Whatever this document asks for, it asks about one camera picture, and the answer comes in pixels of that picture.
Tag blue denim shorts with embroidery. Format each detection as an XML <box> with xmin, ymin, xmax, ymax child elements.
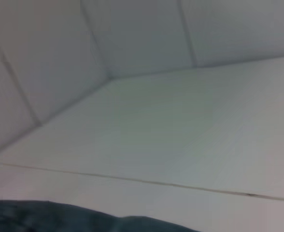
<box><xmin>0</xmin><ymin>200</ymin><xmax>201</xmax><ymax>232</ymax></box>

